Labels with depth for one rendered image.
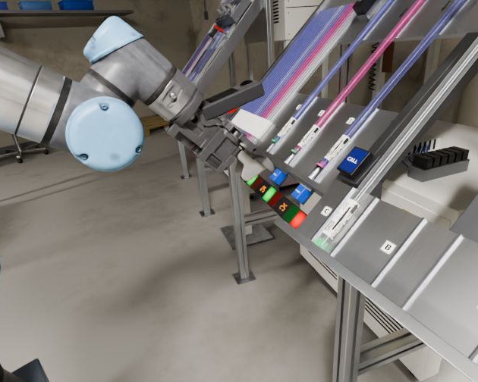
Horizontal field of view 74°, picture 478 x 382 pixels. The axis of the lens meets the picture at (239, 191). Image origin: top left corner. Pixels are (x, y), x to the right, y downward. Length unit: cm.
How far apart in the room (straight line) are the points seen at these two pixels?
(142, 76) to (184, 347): 103
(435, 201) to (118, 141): 72
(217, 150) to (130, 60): 19
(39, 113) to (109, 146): 7
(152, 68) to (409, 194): 69
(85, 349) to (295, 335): 79
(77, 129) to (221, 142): 26
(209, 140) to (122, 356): 100
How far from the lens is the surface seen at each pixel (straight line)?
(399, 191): 94
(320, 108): 83
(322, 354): 126
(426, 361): 113
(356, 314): 74
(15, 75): 36
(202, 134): 54
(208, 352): 128
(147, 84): 50
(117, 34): 50
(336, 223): 45
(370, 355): 87
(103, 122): 34
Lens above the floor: 98
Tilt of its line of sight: 24 degrees down
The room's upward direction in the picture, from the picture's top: 5 degrees counter-clockwise
